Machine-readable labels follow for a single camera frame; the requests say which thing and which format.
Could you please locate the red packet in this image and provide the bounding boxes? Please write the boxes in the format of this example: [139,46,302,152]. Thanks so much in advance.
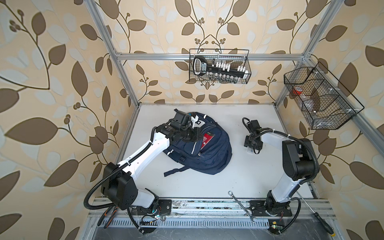
[201,132,215,150]

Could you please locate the navy blue student backpack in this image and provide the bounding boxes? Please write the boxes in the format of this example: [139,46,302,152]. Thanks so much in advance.
[164,112,232,177]

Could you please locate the clear pen case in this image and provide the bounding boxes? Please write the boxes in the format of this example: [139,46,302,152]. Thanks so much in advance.
[247,147,256,155]

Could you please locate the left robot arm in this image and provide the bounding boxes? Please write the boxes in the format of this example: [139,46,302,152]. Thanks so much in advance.
[84,110,203,219]

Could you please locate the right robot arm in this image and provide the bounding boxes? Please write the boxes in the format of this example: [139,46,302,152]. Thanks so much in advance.
[242,118,319,235]

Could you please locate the silver combination wrench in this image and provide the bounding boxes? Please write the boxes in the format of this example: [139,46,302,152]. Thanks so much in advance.
[228,191,257,223]

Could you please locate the black socket set holder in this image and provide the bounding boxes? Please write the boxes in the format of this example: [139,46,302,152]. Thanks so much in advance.
[189,54,252,81]

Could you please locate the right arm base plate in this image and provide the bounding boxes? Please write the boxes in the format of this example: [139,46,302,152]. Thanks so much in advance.
[248,200,293,218]

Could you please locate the back wire basket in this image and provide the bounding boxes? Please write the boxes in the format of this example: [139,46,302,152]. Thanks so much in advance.
[189,48,252,85]

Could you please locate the wire basket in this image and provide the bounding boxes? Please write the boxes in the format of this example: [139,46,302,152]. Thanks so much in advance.
[284,62,365,130]
[189,48,252,85]

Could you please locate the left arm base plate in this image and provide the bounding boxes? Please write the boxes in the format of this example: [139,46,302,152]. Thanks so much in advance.
[140,198,173,217]

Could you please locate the right wire basket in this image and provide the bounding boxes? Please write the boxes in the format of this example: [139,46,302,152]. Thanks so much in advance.
[284,62,365,130]

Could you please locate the orange handled pliers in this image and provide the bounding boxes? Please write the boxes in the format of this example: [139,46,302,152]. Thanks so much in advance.
[97,206,118,229]

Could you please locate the black handled screwdriver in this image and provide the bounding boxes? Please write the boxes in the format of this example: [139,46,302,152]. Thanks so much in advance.
[297,192,336,237]

